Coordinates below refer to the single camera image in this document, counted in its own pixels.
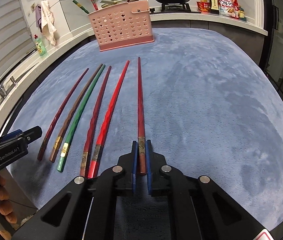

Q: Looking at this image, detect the green dish soap bottle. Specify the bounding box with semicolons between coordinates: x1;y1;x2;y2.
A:
34;34;47;56

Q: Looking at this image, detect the blue plush table mat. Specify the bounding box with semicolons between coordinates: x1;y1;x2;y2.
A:
11;28;283;229

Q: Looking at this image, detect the person's left hand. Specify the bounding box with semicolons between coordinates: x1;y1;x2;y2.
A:
0;175;17;239

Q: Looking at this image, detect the maroon chopstick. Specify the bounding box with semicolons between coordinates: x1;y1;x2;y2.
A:
80;66;112;178

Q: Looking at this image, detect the red snack packet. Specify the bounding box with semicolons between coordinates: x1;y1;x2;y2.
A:
197;1;210;12

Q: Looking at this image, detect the cream hanging towel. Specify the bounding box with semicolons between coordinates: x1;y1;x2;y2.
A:
41;0;57;46

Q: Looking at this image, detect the red cereal bag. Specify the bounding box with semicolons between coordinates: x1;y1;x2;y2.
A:
218;0;239;19

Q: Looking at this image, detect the black gas stove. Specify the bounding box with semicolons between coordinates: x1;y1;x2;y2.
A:
150;3;199;14

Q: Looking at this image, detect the green chopstick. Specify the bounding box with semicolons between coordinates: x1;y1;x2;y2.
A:
72;0;90;15
56;64;106;173

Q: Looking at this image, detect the dark soy sauce bottle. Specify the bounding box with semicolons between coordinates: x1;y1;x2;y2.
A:
209;0;220;15

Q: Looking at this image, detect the purple-red chopstick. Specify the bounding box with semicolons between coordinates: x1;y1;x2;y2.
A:
137;57;146;176

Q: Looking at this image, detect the bright red chopstick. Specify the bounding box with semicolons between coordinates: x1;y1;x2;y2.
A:
87;60;130;179
91;0;99;11

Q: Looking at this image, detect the small dark jar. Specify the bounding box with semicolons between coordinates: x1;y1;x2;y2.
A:
238;6;247;22

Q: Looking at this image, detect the purple hanging cloth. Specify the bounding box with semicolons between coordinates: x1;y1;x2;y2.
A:
35;5;42;32

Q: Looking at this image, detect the brown chopstick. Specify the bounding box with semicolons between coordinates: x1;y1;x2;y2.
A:
49;63;104;163

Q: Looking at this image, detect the pink perforated utensil holder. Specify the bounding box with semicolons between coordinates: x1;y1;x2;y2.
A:
88;0;154;51

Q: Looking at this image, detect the beige wok with glass lid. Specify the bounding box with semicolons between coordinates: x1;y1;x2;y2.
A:
98;0;128;8

